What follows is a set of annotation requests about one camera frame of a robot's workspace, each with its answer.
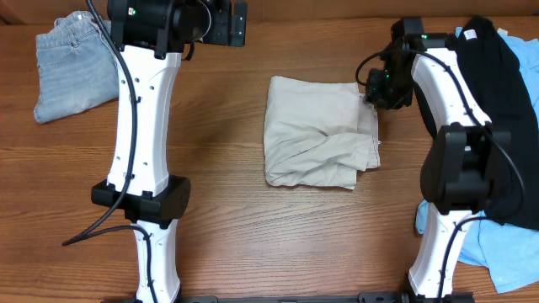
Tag beige khaki shorts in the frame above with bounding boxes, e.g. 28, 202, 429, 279
264, 76, 381, 189

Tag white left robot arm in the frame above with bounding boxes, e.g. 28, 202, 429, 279
91, 0, 248, 302

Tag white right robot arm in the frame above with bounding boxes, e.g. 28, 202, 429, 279
358, 34, 515, 303

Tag black garment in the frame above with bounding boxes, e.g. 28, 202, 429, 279
410, 16, 538, 230

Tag folded light blue jeans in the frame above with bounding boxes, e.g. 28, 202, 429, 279
34, 11, 119, 124

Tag light blue t-shirt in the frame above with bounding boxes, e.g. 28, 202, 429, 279
414, 27, 539, 295

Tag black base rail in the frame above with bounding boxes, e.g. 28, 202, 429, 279
100, 290, 475, 303

